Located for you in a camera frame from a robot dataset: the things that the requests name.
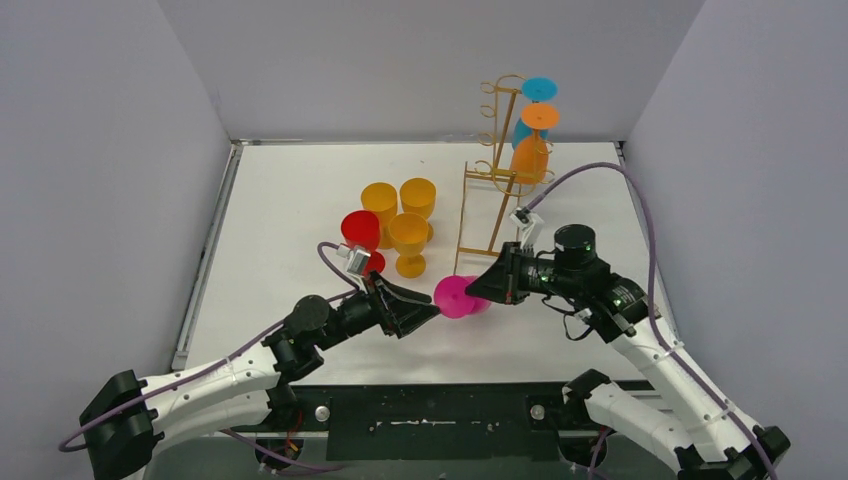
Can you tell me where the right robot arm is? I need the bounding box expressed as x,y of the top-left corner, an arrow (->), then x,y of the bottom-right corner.
466,224 -> 790,479

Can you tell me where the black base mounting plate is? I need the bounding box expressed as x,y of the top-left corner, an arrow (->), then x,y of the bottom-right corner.
254,382 -> 604,462

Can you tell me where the yellow wine glass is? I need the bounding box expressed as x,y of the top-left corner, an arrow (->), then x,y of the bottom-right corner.
400,177 -> 437,243
388,213 -> 429,279
360,182 -> 398,250

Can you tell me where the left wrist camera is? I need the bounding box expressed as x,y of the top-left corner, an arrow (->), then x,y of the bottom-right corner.
336,244 -> 371,277

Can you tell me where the yellow wine glass front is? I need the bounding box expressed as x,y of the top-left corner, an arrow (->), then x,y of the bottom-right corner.
360,182 -> 398,250

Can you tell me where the red plastic wine glass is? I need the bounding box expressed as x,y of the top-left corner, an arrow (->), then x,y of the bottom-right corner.
340,210 -> 386,273

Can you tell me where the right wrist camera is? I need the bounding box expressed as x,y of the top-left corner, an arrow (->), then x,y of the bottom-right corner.
509,207 -> 545,250

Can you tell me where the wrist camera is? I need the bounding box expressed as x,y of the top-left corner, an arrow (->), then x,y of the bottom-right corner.
509,207 -> 545,250
336,244 -> 371,277

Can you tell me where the orange plastic wine glass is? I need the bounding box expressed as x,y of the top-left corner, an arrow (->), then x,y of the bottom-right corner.
509,103 -> 560,185

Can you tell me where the gold wire glass rack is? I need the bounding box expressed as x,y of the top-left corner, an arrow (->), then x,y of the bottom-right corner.
455,74 -> 554,257

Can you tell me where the blue plastic wine glass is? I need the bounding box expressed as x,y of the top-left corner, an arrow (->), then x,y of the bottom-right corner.
511,77 -> 560,149

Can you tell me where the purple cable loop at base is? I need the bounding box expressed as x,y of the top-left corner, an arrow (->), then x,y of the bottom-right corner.
221,429 -> 346,475

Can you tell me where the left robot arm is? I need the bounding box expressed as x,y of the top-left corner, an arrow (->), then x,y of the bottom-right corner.
79,272 -> 440,479

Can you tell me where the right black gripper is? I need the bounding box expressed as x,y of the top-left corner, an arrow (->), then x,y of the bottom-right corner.
468,239 -> 583,303

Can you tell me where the pink plastic wine glass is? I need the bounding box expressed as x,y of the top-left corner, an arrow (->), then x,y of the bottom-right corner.
433,275 -> 491,319

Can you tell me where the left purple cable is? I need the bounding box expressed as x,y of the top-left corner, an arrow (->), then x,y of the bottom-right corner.
58,241 -> 362,454

